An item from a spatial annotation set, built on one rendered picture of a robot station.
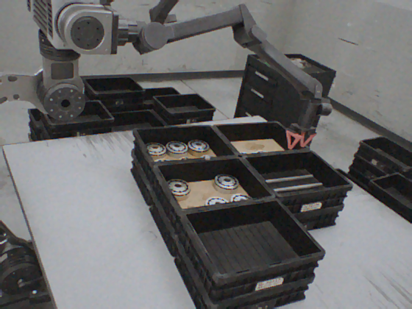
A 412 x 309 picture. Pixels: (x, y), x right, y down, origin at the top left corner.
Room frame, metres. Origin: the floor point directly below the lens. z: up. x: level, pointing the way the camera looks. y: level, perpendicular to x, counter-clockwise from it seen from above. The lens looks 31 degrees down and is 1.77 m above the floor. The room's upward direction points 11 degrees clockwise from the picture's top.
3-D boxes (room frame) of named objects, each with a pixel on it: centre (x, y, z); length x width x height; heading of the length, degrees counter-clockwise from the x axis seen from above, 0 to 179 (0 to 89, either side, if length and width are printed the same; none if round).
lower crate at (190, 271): (1.01, -0.20, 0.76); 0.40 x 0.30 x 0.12; 120
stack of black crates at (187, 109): (2.75, 0.23, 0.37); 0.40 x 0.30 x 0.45; 127
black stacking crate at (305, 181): (1.47, -0.40, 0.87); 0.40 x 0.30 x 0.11; 120
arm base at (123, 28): (1.18, 0.32, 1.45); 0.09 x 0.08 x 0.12; 37
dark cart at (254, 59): (3.29, -0.55, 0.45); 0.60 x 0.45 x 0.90; 127
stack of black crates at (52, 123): (2.26, 0.87, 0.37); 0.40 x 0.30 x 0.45; 127
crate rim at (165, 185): (1.27, -0.05, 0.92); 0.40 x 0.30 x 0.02; 120
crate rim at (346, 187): (1.47, -0.40, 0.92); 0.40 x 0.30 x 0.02; 120
